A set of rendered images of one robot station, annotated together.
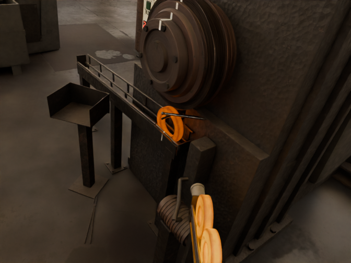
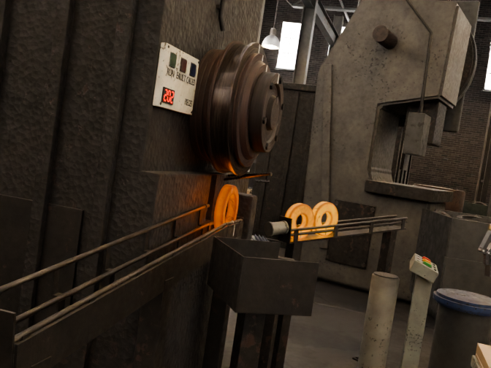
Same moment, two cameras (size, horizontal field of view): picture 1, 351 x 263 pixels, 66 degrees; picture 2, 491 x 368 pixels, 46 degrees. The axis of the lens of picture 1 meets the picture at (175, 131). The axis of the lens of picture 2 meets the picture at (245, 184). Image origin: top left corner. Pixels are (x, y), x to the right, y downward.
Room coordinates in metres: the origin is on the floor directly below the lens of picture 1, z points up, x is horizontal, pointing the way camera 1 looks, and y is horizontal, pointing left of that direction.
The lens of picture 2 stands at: (2.17, 1.83, 0.97)
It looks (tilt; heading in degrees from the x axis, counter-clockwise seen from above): 3 degrees down; 238
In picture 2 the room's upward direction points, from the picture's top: 8 degrees clockwise
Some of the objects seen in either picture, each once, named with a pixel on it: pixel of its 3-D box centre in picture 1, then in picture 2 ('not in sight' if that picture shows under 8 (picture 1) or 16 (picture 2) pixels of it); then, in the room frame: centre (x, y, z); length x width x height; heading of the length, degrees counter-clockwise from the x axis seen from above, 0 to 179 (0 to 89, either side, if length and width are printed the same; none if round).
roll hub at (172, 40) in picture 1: (161, 56); (267, 112); (1.04, 0.11, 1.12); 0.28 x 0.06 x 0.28; 42
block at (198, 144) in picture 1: (199, 162); (239, 223); (0.94, -0.13, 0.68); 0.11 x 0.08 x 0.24; 132
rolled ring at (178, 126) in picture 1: (169, 124); (226, 209); (1.11, 0.03, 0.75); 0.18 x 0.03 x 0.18; 43
